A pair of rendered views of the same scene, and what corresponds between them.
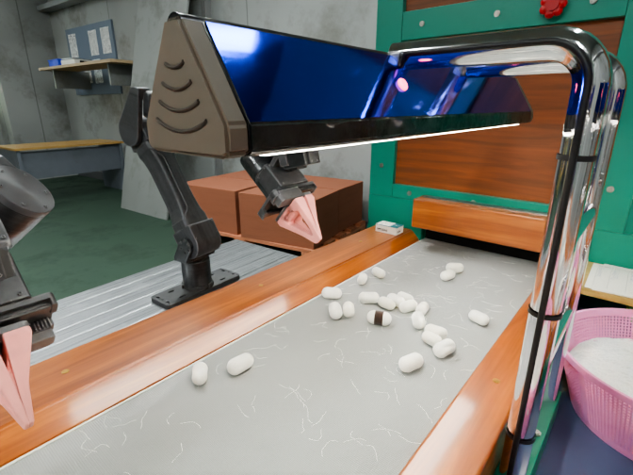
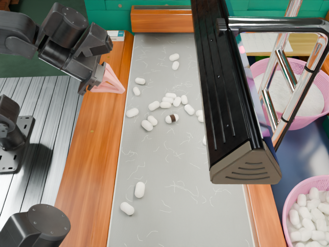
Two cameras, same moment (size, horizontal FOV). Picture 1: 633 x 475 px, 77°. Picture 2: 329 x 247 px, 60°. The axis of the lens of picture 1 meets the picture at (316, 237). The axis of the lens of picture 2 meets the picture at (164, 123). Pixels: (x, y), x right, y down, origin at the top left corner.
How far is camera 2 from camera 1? 0.41 m
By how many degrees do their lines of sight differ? 45
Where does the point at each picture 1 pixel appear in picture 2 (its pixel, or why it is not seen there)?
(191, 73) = (266, 165)
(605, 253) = not seen: hidden behind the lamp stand
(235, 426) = (170, 219)
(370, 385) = (200, 161)
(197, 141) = (257, 182)
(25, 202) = (62, 225)
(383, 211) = (102, 21)
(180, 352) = (104, 205)
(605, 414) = not seen: hidden behind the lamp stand
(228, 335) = (111, 176)
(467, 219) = (170, 21)
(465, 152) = not seen: outside the picture
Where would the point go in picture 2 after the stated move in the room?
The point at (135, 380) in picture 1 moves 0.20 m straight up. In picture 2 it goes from (101, 235) to (79, 189)
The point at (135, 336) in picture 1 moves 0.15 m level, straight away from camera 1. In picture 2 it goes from (69, 215) to (12, 189)
